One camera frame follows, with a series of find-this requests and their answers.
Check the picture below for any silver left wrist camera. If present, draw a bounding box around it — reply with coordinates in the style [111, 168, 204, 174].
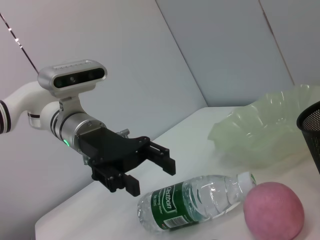
[37, 59, 108, 99]

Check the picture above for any clear green-label water bottle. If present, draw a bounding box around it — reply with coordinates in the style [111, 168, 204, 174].
[136, 171, 258, 233]

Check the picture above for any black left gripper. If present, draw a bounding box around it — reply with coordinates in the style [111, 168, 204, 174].
[76, 126, 177, 198]

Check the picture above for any black mesh pen cup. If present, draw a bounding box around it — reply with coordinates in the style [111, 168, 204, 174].
[296, 100, 320, 175]

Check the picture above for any pale green glass fruit plate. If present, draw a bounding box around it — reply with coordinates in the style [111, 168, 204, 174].
[207, 84, 320, 169]

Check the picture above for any pink peach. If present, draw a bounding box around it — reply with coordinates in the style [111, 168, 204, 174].
[243, 181, 305, 240]

